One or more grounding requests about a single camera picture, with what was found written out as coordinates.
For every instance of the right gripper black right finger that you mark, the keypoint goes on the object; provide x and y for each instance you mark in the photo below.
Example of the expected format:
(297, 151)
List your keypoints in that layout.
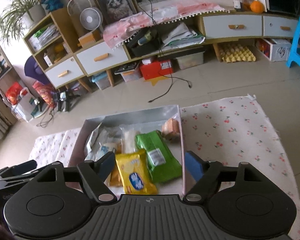
(209, 175)

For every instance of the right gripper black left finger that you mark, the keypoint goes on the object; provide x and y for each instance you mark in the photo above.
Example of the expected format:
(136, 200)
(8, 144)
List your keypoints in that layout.
(81, 184)

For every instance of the white blue snack packet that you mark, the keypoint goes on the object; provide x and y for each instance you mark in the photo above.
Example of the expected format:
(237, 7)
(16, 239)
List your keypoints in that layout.
(108, 147)

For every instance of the silver long snack packet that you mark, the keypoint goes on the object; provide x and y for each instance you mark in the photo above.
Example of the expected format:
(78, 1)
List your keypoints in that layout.
(99, 136)

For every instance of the yellow snack packet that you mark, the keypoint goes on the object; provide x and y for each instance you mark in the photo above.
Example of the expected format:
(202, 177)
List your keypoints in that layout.
(134, 173)

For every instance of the green snack packet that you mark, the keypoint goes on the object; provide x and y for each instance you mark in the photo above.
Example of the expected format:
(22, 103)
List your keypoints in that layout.
(161, 163)

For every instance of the brown biscuit packet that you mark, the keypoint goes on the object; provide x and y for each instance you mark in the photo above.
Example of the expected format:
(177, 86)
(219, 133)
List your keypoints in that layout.
(170, 129)

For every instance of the cherry print pink cloth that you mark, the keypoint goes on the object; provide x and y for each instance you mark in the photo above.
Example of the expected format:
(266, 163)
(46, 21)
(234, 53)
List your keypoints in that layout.
(229, 130)

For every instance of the pink cardboard box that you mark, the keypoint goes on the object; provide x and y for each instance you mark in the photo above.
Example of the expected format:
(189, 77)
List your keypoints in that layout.
(132, 139)

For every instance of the black tripod device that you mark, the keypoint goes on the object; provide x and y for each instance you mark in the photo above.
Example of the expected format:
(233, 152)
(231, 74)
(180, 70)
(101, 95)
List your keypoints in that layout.
(63, 100)

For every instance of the clear storage bin blue lid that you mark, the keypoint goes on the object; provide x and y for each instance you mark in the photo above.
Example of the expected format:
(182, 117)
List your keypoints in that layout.
(101, 80)

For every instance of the red patterned bag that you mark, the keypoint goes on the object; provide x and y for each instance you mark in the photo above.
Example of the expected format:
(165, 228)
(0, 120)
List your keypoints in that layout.
(45, 92)

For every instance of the clear storage bin with keyboard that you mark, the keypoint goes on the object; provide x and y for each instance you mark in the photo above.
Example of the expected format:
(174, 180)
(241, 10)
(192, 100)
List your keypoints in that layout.
(130, 71)

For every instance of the clear storage bin right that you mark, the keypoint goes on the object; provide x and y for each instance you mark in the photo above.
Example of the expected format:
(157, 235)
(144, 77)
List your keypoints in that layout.
(191, 60)

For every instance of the red cardboard box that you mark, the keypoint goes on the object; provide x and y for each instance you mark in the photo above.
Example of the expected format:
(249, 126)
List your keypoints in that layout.
(156, 69)

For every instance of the yellow egg tray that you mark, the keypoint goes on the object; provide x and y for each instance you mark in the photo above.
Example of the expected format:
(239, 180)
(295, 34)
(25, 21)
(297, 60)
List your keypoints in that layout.
(234, 52)

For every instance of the white patterned box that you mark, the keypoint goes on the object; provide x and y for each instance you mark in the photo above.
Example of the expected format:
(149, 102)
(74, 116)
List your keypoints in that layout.
(274, 49)

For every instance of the wooden TV cabinet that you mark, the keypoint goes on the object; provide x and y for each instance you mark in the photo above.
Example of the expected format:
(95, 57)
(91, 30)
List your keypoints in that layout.
(64, 60)

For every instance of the pink cabinet cover cloth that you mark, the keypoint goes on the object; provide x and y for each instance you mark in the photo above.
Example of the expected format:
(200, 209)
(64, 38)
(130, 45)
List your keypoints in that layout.
(119, 32)

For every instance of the white desk fan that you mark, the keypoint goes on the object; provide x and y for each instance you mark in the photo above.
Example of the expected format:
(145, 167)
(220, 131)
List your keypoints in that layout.
(91, 18)

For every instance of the orange fruit lower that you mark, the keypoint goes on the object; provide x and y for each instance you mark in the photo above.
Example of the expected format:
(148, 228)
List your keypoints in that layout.
(256, 7)

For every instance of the framed cat picture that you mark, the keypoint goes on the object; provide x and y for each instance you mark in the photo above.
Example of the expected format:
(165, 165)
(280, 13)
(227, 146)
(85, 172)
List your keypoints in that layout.
(115, 10)

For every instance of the potted green plant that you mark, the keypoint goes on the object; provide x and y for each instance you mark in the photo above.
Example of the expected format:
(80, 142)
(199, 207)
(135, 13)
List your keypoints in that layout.
(11, 19)

